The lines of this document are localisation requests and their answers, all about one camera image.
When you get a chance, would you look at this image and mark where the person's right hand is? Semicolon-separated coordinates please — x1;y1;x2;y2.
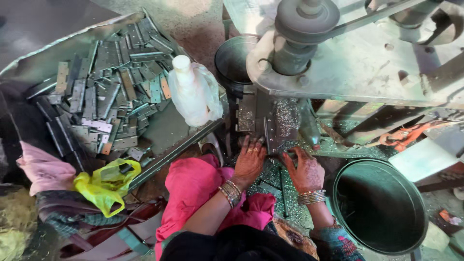
282;146;326;194

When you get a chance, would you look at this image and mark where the person's left hand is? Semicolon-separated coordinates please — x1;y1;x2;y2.
233;136;268;181

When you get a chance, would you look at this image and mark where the grey metal hinge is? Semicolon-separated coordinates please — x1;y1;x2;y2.
263;117;276;156

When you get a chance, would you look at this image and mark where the pile of metal shavings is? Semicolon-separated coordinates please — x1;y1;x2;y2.
246;98;309;225

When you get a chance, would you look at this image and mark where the dirty plastic bottle red cap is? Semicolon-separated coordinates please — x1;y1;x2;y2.
298;100;322;151

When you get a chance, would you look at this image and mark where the black metal rod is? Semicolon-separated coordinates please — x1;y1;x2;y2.
278;170;290;219

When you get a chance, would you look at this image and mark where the metal hinge among shavings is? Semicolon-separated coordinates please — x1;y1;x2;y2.
258;181;283;198

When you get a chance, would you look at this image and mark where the stack of right wrist bangles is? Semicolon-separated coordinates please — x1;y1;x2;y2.
297;189;327;206

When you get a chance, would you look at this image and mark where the stack of wrist bangles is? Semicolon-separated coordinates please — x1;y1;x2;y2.
297;189;327;206
218;180;243;209

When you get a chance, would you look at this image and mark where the stack of left wrist bangles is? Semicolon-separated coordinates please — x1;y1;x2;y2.
218;180;243;209

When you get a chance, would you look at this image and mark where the magenta garment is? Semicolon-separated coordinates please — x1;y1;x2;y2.
155;154;277;261

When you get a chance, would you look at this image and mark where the white plastic bottle in bag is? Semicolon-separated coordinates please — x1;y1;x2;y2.
168;55;224;127

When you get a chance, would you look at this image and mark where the sheet metal tray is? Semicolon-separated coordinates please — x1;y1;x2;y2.
0;8;230;193

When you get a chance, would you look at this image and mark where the small round metal bucket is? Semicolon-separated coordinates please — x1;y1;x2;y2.
214;35;260;95

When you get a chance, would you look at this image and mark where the large round metal bucket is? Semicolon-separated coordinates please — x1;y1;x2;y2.
331;159;429;256

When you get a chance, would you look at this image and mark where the orange cloth rag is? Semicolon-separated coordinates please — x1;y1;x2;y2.
379;121;448;153

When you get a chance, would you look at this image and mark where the drill press machine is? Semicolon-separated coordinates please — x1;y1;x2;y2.
222;0;464;160

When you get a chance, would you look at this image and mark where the yellow plastic bag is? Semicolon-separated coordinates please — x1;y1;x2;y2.
73;158;142;218

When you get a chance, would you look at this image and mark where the pile of metal hinges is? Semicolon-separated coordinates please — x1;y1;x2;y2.
25;16;176;164

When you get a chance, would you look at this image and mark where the checked fabric bag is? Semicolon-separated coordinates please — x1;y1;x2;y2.
34;190;127;240

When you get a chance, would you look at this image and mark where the pink cloth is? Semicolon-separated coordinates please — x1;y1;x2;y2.
16;141;77;197

